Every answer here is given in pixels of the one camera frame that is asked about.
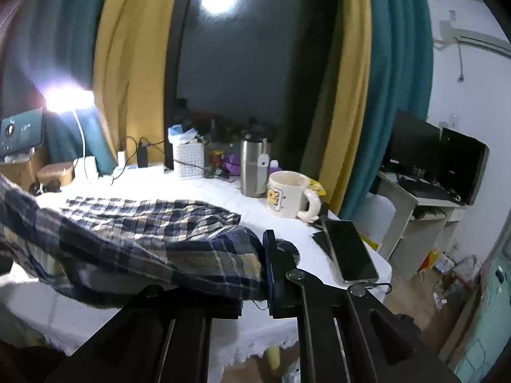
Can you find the black flat device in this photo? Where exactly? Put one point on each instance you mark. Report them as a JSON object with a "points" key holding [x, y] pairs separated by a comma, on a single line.
{"points": [[321, 239]]}

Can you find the small brown jar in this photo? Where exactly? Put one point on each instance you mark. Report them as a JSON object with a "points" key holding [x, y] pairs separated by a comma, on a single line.
{"points": [[217, 158]]}

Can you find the teal curtain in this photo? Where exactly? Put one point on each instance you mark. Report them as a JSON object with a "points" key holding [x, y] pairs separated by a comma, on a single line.
{"points": [[399, 68], [60, 40]]}

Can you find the cream cartoon print mug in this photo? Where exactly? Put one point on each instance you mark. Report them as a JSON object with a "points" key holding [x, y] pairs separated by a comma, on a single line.
{"points": [[285, 199]]}

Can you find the white charger plug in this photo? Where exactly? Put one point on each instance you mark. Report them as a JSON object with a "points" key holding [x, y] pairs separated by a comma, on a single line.
{"points": [[121, 157]]}

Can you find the small yellow toy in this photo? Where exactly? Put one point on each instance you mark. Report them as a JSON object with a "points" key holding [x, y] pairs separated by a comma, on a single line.
{"points": [[317, 187]]}

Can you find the white computer desk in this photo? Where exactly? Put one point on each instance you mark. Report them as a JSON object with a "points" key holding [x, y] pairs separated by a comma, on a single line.
{"points": [[423, 227]]}

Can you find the black power adapter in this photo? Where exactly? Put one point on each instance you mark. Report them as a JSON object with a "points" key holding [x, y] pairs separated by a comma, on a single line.
{"points": [[142, 157]]}

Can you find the white desk lamp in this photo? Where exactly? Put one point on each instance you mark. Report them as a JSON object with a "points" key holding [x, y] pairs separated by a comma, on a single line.
{"points": [[86, 167]]}

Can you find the brown cardboard box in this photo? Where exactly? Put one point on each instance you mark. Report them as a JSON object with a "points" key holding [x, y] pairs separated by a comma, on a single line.
{"points": [[56, 173]]}

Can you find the white power strip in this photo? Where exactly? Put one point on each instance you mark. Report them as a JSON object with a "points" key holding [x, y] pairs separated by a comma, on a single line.
{"points": [[121, 170]]}

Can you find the blue yellow plaid pants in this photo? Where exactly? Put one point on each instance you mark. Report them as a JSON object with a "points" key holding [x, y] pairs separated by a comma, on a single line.
{"points": [[159, 231]]}

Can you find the stainless steel tumbler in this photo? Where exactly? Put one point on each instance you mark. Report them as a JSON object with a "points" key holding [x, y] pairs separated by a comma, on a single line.
{"points": [[253, 167]]}

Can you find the purple cloth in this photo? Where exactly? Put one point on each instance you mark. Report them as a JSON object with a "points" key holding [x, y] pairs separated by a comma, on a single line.
{"points": [[231, 165]]}

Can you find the black computer monitor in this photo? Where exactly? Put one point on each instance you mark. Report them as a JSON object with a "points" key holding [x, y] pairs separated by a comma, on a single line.
{"points": [[463, 167], [411, 139]]}

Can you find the white textured tablecloth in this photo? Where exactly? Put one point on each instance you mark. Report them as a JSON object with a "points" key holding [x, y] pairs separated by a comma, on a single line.
{"points": [[255, 207]]}

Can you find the yellow curtain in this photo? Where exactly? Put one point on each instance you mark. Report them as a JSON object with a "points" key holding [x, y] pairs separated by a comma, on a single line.
{"points": [[351, 87], [131, 48]]}

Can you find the white air conditioner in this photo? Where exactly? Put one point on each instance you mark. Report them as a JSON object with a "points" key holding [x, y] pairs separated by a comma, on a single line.
{"points": [[479, 42]]}

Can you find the white perforated plastic basket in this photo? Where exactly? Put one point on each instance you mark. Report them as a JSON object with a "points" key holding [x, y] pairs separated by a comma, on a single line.
{"points": [[189, 161]]}

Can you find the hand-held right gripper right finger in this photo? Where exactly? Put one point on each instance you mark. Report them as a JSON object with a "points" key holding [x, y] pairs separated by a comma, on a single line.
{"points": [[271, 287]]}

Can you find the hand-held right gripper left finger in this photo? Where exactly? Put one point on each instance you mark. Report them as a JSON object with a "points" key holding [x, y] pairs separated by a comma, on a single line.
{"points": [[187, 327]]}

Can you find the blue plastic bag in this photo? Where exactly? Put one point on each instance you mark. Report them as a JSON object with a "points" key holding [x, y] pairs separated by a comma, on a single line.
{"points": [[181, 133]]}

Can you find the black smartphone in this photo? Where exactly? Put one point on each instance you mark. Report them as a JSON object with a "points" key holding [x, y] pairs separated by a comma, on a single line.
{"points": [[351, 251]]}

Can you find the dark window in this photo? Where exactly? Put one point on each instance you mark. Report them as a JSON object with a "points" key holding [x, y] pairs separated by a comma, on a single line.
{"points": [[259, 68]]}

